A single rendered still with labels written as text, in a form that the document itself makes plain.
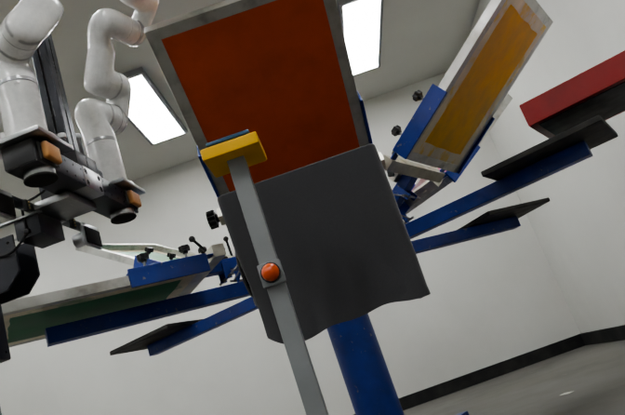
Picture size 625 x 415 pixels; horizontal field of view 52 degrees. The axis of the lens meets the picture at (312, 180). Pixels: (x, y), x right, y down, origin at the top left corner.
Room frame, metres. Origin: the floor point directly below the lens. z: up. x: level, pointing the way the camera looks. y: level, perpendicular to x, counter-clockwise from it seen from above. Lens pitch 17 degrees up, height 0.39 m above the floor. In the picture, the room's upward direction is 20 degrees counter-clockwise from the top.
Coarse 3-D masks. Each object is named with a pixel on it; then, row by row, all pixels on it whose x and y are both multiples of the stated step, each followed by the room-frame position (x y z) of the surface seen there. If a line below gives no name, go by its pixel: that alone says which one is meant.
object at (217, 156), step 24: (216, 144) 1.30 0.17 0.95; (240, 144) 1.30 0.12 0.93; (216, 168) 1.37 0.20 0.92; (240, 168) 1.34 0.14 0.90; (240, 192) 1.34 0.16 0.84; (264, 240) 1.34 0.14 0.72; (288, 312) 1.34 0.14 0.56; (288, 336) 1.34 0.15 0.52; (312, 384) 1.34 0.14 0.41; (312, 408) 1.34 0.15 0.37
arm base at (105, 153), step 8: (88, 144) 1.76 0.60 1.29; (96, 144) 1.76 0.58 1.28; (104, 144) 1.76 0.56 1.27; (112, 144) 1.78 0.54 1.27; (88, 152) 1.77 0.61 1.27; (96, 152) 1.76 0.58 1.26; (104, 152) 1.76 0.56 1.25; (112, 152) 1.77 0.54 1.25; (96, 160) 1.76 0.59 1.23; (104, 160) 1.76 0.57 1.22; (112, 160) 1.77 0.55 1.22; (120, 160) 1.80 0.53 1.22; (104, 168) 1.76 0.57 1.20; (112, 168) 1.76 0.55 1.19; (120, 168) 1.78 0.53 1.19; (104, 176) 1.76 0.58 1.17; (112, 176) 1.76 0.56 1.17; (120, 176) 1.78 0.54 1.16
